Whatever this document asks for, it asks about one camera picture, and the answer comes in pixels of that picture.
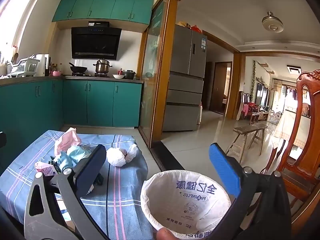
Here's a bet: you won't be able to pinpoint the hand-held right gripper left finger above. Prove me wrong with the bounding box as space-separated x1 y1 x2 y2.
24 144 110 240

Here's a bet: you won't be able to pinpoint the brown wooden door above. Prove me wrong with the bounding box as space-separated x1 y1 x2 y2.
209 62 233 113

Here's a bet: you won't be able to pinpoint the teal upper cabinets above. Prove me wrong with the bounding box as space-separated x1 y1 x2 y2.
52 0 154 26

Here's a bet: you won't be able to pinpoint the wooden bench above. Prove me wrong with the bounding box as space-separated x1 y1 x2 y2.
226 123 268 164

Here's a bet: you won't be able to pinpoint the pink wrapper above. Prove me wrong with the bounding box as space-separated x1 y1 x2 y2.
54 127 82 155

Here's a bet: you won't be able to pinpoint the window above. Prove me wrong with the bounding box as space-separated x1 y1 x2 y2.
0 0 38 53

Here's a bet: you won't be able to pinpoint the white tissue ball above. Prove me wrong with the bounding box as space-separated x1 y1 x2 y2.
106 144 138 167

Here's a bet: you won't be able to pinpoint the white jug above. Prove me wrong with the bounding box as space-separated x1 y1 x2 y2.
35 54 50 77

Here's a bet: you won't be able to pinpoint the hanging laundry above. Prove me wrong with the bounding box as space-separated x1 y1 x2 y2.
282 85 298 100

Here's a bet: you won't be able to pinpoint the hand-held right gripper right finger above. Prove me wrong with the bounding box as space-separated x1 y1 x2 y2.
209 142 292 240

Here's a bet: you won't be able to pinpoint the black television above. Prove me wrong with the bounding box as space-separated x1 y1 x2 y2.
257 84 269 105

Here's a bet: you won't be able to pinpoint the dining table with cream cloth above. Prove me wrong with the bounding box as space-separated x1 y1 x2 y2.
271 106 310 155

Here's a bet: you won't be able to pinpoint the carved wooden chair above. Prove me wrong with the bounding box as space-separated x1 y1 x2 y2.
260 69 320 230

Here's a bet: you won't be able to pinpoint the black wok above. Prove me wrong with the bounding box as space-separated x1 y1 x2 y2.
69 62 88 73

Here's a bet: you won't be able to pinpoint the blue striped cloth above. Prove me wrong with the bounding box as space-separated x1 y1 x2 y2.
0 129 157 240

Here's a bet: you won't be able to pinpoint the teal packet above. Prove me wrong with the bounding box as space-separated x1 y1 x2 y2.
67 145 94 164

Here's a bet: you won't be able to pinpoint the small pink packet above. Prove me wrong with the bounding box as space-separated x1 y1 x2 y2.
34 162 57 177

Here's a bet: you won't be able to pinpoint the black range hood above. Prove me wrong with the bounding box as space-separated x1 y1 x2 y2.
71 21 122 61

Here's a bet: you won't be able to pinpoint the person's right hand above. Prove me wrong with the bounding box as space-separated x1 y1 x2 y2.
155 229 181 240

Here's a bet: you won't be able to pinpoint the white and blue carton box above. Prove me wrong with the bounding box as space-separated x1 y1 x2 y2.
56 197 75 233

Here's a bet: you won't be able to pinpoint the white dish rack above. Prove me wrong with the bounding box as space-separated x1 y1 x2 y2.
6 58 40 78

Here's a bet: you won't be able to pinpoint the white paper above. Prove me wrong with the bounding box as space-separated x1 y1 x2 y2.
80 184 94 195

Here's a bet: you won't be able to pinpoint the chair with pink cloth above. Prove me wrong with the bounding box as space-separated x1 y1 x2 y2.
236 91 260 124

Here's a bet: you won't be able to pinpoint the gas stove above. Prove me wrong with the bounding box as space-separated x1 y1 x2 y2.
71 72 112 77

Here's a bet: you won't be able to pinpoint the white baby fence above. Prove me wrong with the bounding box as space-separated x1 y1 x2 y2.
267 110 283 124

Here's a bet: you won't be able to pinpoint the black crumpled item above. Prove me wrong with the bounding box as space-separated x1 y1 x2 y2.
92 171 104 186

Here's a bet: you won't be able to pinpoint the bin with white plastic liner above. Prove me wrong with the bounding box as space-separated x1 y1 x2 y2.
140 169 232 240

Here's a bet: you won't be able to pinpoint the ceiling fan lamp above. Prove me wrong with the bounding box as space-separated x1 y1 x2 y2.
262 11 284 33

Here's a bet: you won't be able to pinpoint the steel stock pot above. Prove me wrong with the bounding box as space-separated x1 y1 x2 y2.
93 58 112 75

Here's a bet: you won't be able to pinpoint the green hanging vine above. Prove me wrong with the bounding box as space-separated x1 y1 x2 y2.
251 60 258 100

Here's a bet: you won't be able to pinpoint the glass sliding door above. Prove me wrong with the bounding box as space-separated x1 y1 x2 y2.
139 0 178 148

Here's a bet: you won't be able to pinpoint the grey refrigerator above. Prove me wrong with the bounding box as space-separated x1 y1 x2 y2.
162 25 208 132

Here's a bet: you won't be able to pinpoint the teal base cabinets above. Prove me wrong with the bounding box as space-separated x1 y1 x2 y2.
0 76 143 160

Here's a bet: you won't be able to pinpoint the light blue packet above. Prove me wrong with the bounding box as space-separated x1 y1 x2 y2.
54 152 75 173

